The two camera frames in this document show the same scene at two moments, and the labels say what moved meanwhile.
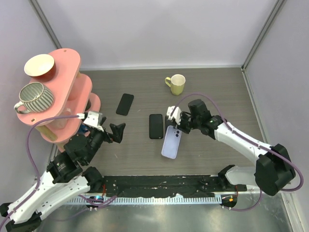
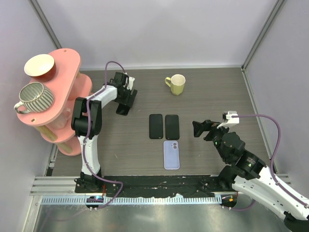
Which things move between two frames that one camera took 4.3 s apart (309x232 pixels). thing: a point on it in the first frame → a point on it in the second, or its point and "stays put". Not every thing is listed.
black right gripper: [182, 115] → [199, 127]
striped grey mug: [35, 97] stays put
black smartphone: [124, 105] stays put
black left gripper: [118, 130] → [129, 101]
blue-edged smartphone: [155, 126] stays put
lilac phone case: [171, 142] → [171, 159]
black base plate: [168, 185] stays put
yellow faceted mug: [176, 83] stays put
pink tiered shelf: [72, 100] stays put
